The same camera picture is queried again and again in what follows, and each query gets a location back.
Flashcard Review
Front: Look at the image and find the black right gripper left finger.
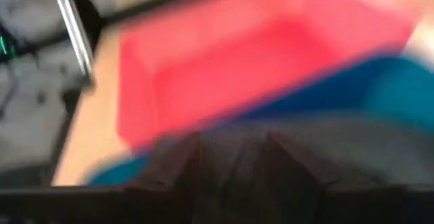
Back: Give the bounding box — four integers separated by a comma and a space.
128, 132, 206, 193

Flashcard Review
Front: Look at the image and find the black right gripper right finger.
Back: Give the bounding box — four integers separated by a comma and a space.
264, 130, 342, 193

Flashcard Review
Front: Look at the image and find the grey cloth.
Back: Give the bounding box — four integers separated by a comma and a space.
142, 110, 434, 193

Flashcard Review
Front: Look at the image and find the pink translucent plastic bin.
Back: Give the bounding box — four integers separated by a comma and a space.
117, 0, 416, 150

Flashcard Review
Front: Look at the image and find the silver aluminium bar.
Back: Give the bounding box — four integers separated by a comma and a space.
50, 0, 95, 79

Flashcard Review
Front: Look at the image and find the black device with green lights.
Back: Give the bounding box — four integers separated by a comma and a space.
0, 30, 21, 65

